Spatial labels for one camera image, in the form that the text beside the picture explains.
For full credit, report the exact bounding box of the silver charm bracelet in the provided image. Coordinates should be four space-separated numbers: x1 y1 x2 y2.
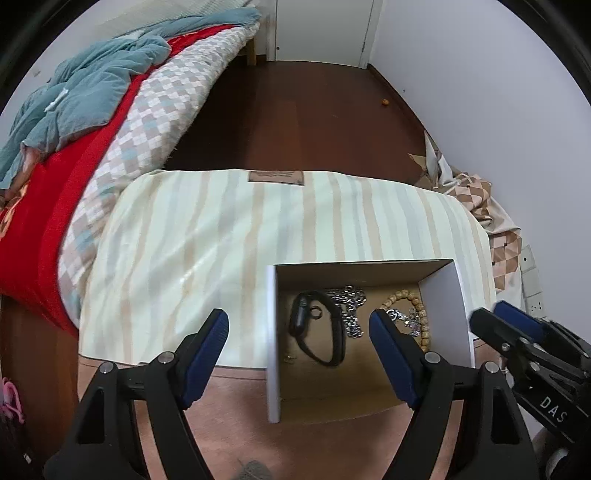
388 308 422 337

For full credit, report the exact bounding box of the beige checkered cloth pile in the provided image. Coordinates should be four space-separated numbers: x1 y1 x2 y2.
409 131 525 291

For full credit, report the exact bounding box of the white door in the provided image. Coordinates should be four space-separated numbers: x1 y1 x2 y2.
268 0 384 70

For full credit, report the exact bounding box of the checkered bed sheet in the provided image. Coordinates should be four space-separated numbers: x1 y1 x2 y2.
58 23 262 324

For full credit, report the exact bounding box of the silver chain bracelet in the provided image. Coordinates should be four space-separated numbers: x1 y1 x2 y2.
325 285 370 339

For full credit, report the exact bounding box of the white cardboard box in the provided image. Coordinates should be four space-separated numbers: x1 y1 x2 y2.
265 258 476 424

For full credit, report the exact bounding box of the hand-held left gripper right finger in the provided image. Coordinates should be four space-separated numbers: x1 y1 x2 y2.
368 308 541 480

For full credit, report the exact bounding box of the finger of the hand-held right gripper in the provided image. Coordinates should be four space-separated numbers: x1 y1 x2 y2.
470 308 527 365
493 300 555 340

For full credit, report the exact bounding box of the pink and striped table cloth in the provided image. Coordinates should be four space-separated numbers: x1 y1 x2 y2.
76 168 497 480

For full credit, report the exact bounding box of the pink cloth item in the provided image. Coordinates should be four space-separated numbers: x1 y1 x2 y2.
0 376 26 423

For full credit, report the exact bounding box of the white wall socket strip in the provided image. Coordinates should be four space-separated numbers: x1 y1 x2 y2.
519 247 548 319

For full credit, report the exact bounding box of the black smart band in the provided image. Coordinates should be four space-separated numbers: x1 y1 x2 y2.
289 290 347 367

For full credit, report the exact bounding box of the blue-grey quilt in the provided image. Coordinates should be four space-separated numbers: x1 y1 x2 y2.
0 7 262 190

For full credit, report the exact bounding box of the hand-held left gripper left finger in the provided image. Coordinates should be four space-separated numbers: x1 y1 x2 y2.
44 308 230 480

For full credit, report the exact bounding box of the wooden bead bracelet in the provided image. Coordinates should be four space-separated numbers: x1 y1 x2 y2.
381 288 432 354

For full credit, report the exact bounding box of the red blanket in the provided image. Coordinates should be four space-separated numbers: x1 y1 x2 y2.
0 25 232 340

